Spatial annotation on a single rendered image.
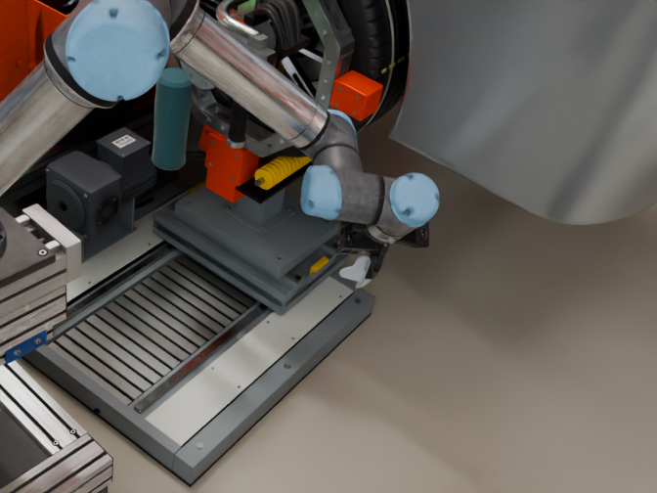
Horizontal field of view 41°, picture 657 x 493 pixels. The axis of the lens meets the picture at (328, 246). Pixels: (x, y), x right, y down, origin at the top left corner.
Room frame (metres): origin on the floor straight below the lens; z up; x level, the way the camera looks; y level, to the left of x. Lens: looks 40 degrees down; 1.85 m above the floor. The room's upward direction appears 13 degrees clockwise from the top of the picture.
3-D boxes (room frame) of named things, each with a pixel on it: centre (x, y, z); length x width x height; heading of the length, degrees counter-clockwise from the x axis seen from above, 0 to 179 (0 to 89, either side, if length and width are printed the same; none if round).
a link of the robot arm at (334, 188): (1.06, 0.00, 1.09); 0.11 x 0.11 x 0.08; 14
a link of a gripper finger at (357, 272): (1.16, -0.06, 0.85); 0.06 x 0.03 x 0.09; 107
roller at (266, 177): (1.93, 0.15, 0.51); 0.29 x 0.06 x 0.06; 154
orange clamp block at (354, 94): (1.76, 0.02, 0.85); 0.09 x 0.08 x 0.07; 64
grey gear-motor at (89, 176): (1.95, 0.62, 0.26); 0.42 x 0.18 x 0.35; 154
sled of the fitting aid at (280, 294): (2.05, 0.23, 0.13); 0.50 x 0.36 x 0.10; 64
